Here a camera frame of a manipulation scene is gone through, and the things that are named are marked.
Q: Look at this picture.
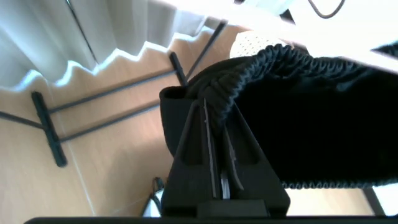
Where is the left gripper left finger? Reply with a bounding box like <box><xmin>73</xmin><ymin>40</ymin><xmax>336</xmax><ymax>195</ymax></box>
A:
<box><xmin>160</xmin><ymin>99</ymin><xmax>223</xmax><ymax>218</ymax></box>

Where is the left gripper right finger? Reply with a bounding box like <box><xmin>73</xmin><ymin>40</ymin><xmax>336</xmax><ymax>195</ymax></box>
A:
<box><xmin>222</xmin><ymin>104</ymin><xmax>290</xmax><ymax>218</ymax></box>

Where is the black garment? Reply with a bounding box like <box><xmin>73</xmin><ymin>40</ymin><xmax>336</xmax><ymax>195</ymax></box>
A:
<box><xmin>159</xmin><ymin>43</ymin><xmax>398</xmax><ymax>190</ymax></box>

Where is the white laundry basket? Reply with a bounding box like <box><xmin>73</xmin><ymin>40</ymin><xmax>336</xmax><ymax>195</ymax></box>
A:
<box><xmin>229</xmin><ymin>30</ymin><xmax>289</xmax><ymax>58</ymax></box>

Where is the black clothes rack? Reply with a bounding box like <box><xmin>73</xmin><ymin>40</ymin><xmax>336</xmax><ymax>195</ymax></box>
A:
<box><xmin>0</xmin><ymin>20</ymin><xmax>228</xmax><ymax>168</ymax></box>

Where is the beige curtain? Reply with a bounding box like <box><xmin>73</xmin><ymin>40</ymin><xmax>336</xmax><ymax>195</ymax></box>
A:
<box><xmin>0</xmin><ymin>0</ymin><xmax>215</xmax><ymax>91</ymax></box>

